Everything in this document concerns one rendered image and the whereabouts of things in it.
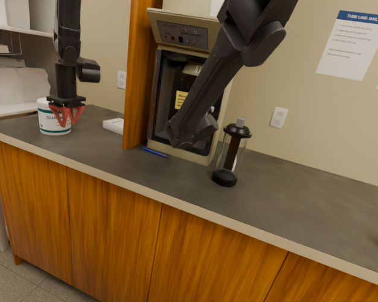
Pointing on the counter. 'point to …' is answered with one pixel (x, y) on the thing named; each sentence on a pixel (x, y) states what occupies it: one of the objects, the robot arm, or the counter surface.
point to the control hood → (211, 23)
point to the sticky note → (180, 99)
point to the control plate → (175, 30)
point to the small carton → (215, 7)
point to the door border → (154, 93)
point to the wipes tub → (49, 124)
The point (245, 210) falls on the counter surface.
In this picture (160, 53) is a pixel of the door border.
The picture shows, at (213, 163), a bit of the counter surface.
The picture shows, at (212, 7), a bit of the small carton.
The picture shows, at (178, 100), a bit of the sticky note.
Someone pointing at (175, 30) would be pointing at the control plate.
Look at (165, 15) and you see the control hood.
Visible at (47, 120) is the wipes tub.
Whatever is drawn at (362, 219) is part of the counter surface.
